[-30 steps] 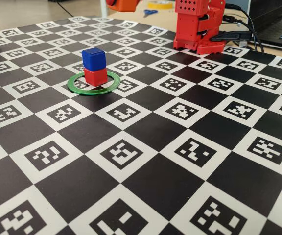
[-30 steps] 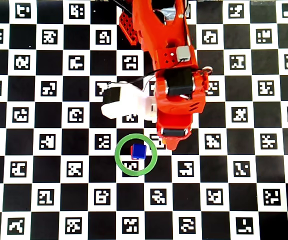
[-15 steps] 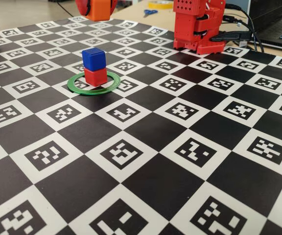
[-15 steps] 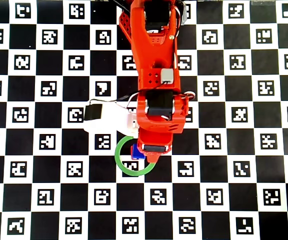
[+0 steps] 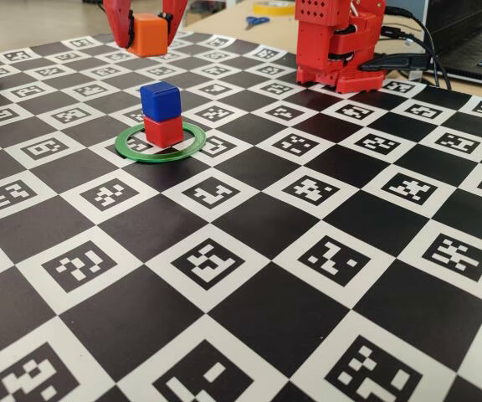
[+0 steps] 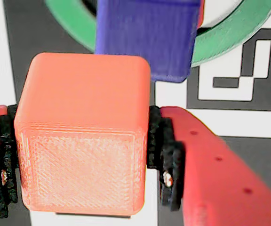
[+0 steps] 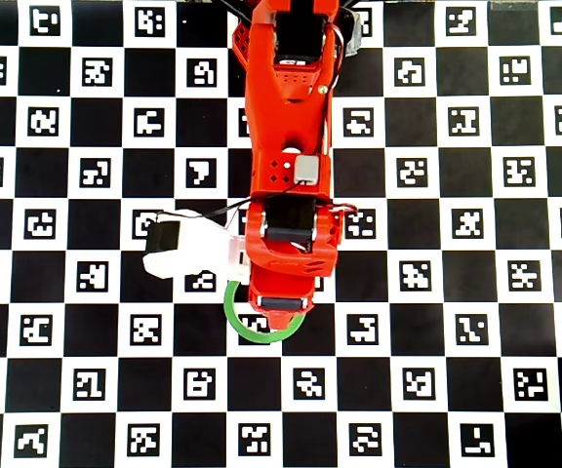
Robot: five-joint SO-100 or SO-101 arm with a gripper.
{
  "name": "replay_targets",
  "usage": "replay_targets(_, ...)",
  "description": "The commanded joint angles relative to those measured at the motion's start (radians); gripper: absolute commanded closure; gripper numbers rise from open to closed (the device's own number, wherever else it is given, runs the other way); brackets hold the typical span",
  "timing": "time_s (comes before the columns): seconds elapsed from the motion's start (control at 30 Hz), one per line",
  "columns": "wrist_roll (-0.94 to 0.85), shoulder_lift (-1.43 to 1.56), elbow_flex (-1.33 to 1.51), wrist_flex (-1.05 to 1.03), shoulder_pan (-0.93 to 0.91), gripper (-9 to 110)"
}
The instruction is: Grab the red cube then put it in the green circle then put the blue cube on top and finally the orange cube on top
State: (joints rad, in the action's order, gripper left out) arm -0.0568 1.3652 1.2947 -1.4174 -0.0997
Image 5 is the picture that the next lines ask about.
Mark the orange cube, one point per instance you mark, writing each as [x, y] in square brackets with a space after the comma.
[149, 35]

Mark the red cube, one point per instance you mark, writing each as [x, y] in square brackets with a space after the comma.
[163, 132]

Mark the blue cube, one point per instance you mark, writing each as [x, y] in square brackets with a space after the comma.
[159, 102]

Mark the black laptop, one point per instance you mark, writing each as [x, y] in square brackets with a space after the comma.
[475, 50]

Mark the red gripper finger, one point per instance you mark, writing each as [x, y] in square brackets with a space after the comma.
[176, 17]
[119, 21]

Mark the red robot arm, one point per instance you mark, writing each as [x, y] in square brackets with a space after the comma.
[337, 50]

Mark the yellow tape roll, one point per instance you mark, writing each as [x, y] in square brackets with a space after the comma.
[262, 9]

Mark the blue scissors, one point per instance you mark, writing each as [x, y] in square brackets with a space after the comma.
[257, 20]

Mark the checkerboard marker mat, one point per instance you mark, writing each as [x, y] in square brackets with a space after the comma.
[245, 293]

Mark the silver usb connector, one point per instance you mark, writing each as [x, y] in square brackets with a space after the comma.
[416, 75]

